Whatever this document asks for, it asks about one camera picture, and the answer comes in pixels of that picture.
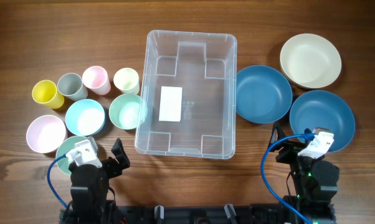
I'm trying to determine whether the blue cable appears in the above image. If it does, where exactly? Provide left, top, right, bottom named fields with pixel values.
left=260, top=133, right=316, bottom=224
left=46, top=154, right=70, bottom=210

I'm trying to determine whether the clear plastic storage container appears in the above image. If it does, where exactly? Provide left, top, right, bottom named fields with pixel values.
left=135, top=30, right=237, bottom=159

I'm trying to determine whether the white label in container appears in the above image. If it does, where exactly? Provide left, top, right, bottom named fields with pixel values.
left=159, top=86, right=183, bottom=122

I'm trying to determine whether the grey cup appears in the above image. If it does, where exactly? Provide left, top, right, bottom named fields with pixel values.
left=57, top=73, right=88, bottom=101

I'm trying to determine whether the right blue cable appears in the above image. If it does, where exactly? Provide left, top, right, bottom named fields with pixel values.
left=260, top=133, right=316, bottom=224

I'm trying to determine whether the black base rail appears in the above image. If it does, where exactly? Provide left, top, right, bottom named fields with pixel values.
left=59, top=203, right=336, bottom=224

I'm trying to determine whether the yellow cup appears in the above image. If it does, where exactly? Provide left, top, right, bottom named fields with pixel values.
left=32, top=80, right=65, bottom=109

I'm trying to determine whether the mint green small bowl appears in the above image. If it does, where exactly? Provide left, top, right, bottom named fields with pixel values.
left=109, top=94, right=141, bottom=130

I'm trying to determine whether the beige bowl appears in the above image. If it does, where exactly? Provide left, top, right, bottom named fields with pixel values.
left=280, top=34, right=342, bottom=89

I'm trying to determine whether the cream cup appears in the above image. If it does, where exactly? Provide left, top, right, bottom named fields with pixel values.
left=113, top=68, right=140, bottom=95

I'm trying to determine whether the pink cup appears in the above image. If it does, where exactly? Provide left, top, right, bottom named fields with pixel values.
left=82, top=66, right=111, bottom=95

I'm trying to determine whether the light blue small bowl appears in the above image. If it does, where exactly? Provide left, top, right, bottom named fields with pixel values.
left=65, top=99, right=105, bottom=136

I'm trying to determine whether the left blue cable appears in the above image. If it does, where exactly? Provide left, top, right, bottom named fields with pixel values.
left=46, top=154, right=70, bottom=210

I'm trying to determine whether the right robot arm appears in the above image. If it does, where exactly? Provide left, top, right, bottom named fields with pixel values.
left=271, top=140, right=339, bottom=224

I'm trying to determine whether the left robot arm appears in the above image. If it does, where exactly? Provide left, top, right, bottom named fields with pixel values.
left=59, top=137, right=130, bottom=223

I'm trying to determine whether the pink small bowl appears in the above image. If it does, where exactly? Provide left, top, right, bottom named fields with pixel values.
left=26, top=114, right=68, bottom=154

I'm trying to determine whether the teal green small bowl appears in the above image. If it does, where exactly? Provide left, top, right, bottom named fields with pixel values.
left=55, top=135, right=88, bottom=175

